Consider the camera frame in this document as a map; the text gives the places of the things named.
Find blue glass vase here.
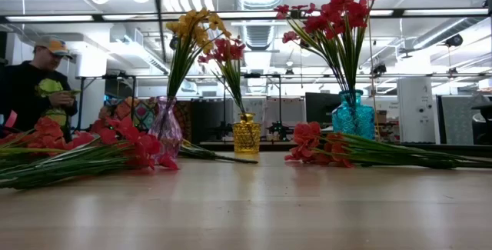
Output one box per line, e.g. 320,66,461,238
331,89,376,140

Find pink glass vase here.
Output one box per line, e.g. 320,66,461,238
148,95,184,162

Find yellow glass vase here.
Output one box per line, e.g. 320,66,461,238
231,112,262,154

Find black overhead beam with lights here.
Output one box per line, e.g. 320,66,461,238
3,8,492,23

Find black computer monitor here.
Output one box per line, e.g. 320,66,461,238
305,92,342,125

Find colourful patterned cloth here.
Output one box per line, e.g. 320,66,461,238
113,96,155,132

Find person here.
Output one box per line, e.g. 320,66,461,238
0,35,80,142
98,105,113,122

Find white tall cabinet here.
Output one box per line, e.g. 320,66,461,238
396,76,437,138

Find grey partition panel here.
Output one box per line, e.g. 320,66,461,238
437,95,481,145

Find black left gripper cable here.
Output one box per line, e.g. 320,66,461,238
152,0,168,65

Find white rectangular ceiling duct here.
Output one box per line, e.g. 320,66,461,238
109,25,197,92

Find black background workstation frame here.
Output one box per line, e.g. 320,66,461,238
75,73,284,128

